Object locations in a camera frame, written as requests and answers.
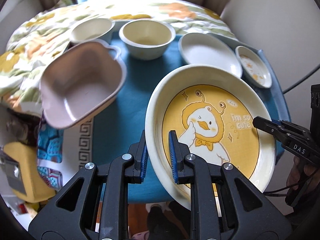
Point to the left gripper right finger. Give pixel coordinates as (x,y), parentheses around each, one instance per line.
(182,161)

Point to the cream bowl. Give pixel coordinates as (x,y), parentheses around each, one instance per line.
(147,39)

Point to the yellow duck large plate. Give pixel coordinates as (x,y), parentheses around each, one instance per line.
(212,112)

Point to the plain white plate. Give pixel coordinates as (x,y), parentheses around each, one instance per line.
(198,48)

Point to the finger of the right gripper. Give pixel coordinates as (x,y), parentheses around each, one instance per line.
(289,127)
(276,128)

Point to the pink square bowl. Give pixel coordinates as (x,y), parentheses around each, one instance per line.
(81,83)

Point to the blue patterned bag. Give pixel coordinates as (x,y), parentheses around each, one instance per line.
(49,148)

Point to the white duck small plate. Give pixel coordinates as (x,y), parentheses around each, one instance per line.
(254,68)

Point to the yellow tissue box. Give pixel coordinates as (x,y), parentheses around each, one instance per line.
(20,167)

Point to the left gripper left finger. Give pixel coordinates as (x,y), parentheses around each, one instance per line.
(135,169)

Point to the floral striped quilt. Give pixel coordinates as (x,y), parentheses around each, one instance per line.
(43,38)

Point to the white bowl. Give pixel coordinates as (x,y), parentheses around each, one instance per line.
(96,28)

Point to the person's right hand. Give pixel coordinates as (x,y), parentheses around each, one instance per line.
(294,175)

